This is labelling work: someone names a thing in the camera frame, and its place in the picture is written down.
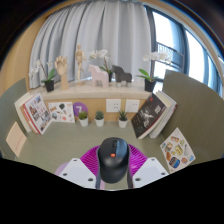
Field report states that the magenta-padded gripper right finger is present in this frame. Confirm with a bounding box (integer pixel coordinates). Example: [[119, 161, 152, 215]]
[[126, 144, 169, 190]]

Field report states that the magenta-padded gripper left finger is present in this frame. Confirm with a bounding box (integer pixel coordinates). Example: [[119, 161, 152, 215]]
[[54, 145, 103, 190]]

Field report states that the black computer mouse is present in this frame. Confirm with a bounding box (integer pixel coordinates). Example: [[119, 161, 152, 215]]
[[96, 136, 131, 184]]

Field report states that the colourful food sticker sheet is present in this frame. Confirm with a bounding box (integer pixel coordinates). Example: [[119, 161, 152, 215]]
[[159, 136, 197, 174]]

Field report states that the small plant in white pot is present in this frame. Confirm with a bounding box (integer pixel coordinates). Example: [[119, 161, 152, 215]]
[[117, 109, 129, 129], [78, 110, 90, 128], [94, 110, 105, 128]]

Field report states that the black cover book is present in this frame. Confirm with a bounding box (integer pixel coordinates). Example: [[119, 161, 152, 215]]
[[130, 93, 168, 140]]

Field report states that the white sticker sheet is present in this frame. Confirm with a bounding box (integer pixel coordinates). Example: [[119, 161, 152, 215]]
[[47, 101, 76, 124]]

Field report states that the purple round number disc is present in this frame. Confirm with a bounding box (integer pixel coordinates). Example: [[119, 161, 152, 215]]
[[72, 101, 89, 118]]

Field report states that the pale pink card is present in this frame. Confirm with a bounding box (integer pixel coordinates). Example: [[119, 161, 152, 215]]
[[5, 121, 28, 158]]

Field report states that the photo cover magazine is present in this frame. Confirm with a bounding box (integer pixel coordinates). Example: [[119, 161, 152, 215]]
[[23, 93, 53, 136]]

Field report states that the orange book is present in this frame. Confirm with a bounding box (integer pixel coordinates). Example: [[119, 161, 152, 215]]
[[19, 104, 43, 134]]

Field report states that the olive green divider panel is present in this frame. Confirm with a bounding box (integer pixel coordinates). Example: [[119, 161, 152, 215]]
[[161, 69, 224, 166], [0, 78, 29, 159]]

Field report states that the white orchid in black pot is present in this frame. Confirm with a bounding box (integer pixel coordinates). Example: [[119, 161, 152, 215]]
[[28, 59, 57, 93], [88, 49, 114, 83], [136, 51, 173, 93]]

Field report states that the pink horse figurine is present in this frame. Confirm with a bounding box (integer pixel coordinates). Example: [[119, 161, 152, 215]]
[[87, 64, 110, 89]]

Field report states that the black horse figurine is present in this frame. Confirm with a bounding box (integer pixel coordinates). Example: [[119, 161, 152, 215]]
[[111, 64, 133, 84]]

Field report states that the wooden hand model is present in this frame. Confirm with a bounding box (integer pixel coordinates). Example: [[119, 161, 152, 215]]
[[54, 55, 70, 91]]

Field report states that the wooden artist mannequin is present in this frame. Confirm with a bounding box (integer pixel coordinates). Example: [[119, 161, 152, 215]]
[[73, 44, 87, 83]]

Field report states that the dark framed window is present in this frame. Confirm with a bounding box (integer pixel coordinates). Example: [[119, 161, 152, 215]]
[[146, 6, 224, 98]]

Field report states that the grey curtain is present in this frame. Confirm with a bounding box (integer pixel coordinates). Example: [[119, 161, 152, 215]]
[[29, 0, 158, 89]]

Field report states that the white wall socket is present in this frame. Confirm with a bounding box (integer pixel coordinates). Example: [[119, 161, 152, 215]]
[[105, 98, 122, 114], [124, 99, 141, 114]]

